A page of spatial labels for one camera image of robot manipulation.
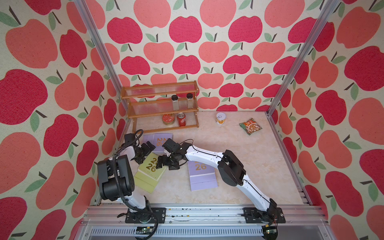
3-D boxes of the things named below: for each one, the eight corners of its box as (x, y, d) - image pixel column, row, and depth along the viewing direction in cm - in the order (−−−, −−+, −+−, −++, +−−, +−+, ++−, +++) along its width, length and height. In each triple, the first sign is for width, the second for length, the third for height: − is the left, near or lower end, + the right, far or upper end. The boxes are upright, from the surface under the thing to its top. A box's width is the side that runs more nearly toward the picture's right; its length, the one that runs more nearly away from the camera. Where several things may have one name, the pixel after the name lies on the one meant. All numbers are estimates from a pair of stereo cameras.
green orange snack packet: (248, 135, 110) (250, 132, 106) (239, 126, 115) (241, 122, 112) (259, 130, 113) (261, 126, 109) (250, 121, 119) (252, 117, 115)
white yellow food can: (216, 124, 115) (217, 120, 111) (215, 116, 120) (215, 111, 116) (225, 124, 115) (226, 120, 111) (223, 116, 120) (225, 111, 116)
